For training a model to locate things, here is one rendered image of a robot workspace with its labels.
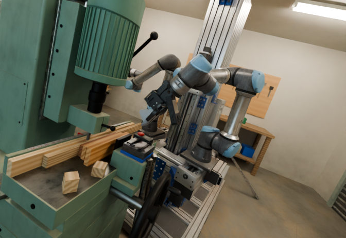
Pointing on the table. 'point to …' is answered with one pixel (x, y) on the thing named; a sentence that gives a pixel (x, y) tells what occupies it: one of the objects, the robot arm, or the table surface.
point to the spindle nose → (97, 97)
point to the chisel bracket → (87, 119)
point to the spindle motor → (109, 32)
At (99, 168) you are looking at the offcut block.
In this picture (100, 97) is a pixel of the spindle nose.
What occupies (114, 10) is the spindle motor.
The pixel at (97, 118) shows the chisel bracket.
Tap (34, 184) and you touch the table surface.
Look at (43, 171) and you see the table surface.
